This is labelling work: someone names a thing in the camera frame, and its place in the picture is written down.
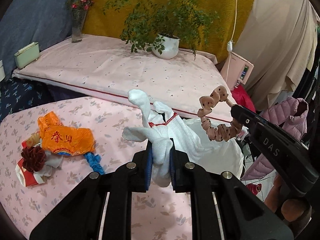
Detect dark blue floral cloth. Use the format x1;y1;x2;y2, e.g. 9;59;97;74
0;79;87;120

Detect red and white paper pack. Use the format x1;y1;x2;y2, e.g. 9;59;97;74
15;140;50;188

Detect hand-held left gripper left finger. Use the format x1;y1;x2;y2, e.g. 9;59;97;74
29;140;153;240

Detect pink pad with red stripe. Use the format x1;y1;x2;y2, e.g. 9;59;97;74
12;34;237;125

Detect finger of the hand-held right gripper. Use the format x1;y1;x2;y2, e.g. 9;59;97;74
230;105;266;133

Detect white knit glove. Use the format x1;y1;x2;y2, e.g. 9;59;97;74
122;89;208;187

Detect pink dotted scrunchie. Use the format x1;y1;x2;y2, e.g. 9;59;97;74
197;86;243;142

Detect beige curtain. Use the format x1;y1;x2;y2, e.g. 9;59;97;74
235;0;320;110

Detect orange plastic bag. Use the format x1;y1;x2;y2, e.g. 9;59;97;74
37;111;97;157

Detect dark red scrunchie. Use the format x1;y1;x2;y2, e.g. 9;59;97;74
21;146;47;173

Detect red thermos bottle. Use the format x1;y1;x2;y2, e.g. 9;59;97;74
246;183;262;195

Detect yellow cloth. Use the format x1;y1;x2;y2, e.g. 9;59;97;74
82;0;258;63

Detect bin with white liner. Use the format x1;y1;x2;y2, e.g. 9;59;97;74
182;117;244;180

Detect person's right hand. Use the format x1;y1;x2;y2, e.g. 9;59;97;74
265;175;310;223

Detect white crumpled tissue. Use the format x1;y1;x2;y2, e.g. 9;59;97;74
37;152;64;178

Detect red cloth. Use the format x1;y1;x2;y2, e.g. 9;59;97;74
231;85;257;113

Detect red flowers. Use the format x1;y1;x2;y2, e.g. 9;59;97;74
65;0;95;12

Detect glass vase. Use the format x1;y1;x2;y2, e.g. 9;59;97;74
71;10;84;43

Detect pink puffer jacket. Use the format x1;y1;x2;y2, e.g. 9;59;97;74
240;97;309;182

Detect pale green box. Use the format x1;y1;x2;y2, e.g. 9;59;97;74
14;42;40;68

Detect blue grey cloth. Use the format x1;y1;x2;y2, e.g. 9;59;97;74
0;0;94;73

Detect white cable with switch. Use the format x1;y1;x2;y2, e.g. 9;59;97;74
227;0;239;53

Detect potted green plant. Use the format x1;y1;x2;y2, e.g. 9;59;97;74
102;0;225;60

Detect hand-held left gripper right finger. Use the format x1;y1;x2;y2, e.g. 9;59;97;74
170;138;294;240

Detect dark hanging clothes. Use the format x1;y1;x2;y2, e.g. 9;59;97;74
300;62;320;140

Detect blue plastic scrap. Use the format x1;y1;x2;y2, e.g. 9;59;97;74
84;152;105;174

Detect pink floral sheet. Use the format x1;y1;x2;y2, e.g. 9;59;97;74
0;95;218;240

